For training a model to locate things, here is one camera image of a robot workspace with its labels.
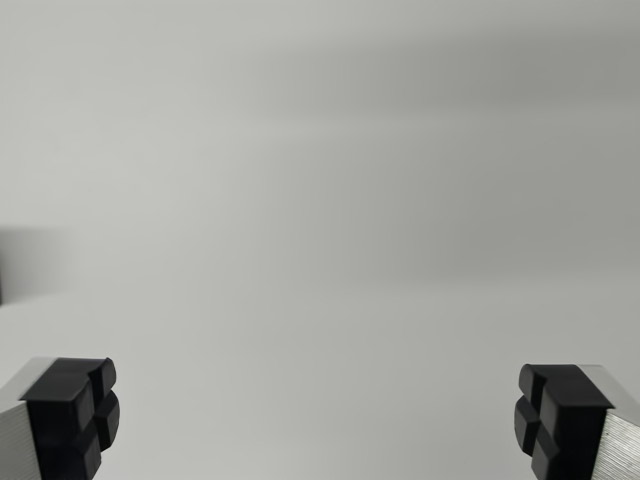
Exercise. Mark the black-padded silver gripper left finger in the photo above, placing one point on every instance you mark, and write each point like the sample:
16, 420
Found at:
55, 425

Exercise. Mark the black-padded silver gripper right finger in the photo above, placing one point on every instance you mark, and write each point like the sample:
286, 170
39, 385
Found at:
565, 425

